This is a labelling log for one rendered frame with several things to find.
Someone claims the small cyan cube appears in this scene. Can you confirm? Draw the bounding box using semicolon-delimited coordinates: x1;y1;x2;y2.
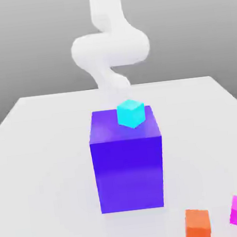
115;97;147;131

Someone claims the small orange cube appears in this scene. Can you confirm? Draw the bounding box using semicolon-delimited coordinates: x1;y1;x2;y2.
182;207;212;237

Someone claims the large purple box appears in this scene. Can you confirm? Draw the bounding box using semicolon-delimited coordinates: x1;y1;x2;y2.
85;104;170;215

